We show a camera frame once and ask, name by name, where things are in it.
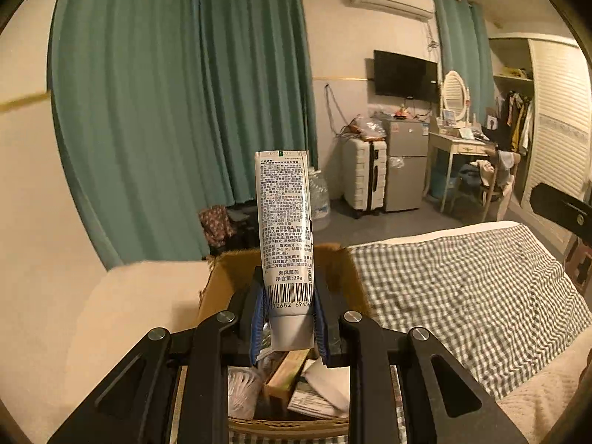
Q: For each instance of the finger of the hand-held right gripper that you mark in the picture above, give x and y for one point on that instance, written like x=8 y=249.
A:
x=564 y=212

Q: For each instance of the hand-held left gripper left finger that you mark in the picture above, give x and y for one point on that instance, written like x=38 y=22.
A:
x=256 y=328

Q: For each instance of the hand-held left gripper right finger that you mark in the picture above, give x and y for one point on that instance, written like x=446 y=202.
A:
x=320 y=328

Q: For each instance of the cardboard box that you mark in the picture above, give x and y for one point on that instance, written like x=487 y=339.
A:
x=222 y=282

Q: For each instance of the white toothpaste tube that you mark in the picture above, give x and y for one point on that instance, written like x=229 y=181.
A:
x=284 y=240

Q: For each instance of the wooden nightstand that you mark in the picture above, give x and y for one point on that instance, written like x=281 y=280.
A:
x=580 y=263

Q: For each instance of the beige carton box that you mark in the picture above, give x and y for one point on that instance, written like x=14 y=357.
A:
x=284 y=374

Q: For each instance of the green and white medicine box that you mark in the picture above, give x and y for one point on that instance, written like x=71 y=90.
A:
x=310 y=407

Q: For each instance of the chair with clothes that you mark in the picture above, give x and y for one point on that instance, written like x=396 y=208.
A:
x=490 y=175

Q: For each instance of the white louvered wardrobe door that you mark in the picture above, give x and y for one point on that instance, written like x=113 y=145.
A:
x=559 y=125

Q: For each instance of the hanging clothes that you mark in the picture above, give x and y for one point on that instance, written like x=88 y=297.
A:
x=515 y=120

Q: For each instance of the floral bag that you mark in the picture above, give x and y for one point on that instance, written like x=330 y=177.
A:
x=215 y=226

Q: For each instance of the white vanity table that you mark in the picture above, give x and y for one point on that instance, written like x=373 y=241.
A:
x=458 y=145

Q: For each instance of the checkered bed sheet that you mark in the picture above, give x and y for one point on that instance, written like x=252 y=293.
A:
x=439 y=277

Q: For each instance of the large water jug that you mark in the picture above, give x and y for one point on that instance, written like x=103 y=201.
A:
x=321 y=199

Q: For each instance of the white suitcase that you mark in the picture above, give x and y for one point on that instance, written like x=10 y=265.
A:
x=360 y=175

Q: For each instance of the oval vanity mirror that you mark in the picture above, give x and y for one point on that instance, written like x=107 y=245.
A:
x=454 y=97

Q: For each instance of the silver mini fridge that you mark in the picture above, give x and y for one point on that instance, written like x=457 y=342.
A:
x=404 y=166

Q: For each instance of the green curtain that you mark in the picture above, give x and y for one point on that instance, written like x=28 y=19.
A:
x=129 y=125
x=462 y=51
x=259 y=78

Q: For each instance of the clear plastic bag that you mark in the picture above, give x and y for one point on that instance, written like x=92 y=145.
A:
x=372 y=129

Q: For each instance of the wall television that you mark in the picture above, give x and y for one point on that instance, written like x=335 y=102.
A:
x=404 y=74

